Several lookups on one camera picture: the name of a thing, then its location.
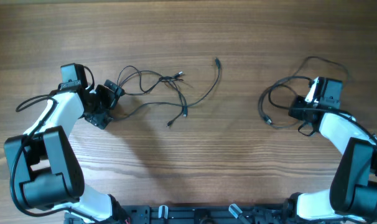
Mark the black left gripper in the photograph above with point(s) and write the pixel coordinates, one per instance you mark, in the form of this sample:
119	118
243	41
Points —
96	118

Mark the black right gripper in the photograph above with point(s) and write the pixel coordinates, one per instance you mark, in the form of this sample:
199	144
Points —
299	112

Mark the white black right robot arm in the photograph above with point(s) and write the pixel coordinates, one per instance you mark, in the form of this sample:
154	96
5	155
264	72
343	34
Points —
353	191

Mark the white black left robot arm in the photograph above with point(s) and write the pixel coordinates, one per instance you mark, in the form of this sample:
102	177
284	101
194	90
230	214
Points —
45	175

